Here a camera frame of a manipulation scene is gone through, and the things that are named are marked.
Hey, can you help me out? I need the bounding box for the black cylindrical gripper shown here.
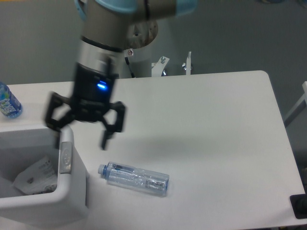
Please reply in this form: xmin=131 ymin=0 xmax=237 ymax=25
xmin=43 ymin=39 xmax=128 ymax=151

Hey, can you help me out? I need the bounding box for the clear plastic bottle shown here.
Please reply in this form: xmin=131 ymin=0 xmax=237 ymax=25
xmin=98 ymin=161 xmax=169 ymax=196

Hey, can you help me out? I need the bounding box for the white plastic wrapper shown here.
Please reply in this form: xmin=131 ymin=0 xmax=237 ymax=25
xmin=13 ymin=156 xmax=58 ymax=195

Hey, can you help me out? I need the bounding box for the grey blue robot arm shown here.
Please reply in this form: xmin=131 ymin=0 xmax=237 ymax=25
xmin=44 ymin=0 xmax=198 ymax=150

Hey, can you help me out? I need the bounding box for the white plastic trash can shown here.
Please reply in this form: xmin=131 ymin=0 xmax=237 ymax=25
xmin=0 ymin=125 xmax=89 ymax=227

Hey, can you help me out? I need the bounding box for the blue labelled water bottle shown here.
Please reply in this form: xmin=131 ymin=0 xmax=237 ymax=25
xmin=0 ymin=82 xmax=23 ymax=119

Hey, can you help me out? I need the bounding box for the black clamp at table edge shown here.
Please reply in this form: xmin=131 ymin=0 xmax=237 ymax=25
xmin=290 ymin=194 xmax=307 ymax=219

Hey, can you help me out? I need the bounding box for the black cable on pedestal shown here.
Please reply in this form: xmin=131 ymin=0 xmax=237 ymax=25
xmin=124 ymin=56 xmax=136 ymax=79

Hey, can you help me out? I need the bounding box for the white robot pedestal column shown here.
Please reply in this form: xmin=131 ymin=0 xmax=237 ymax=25
xmin=119 ymin=20 xmax=158 ymax=79

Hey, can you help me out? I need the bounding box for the white metal base frame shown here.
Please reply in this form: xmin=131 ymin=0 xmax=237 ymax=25
xmin=151 ymin=51 xmax=192 ymax=77

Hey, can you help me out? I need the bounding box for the white frame at right edge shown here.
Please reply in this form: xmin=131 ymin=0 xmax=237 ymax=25
xmin=283 ymin=81 xmax=307 ymax=127

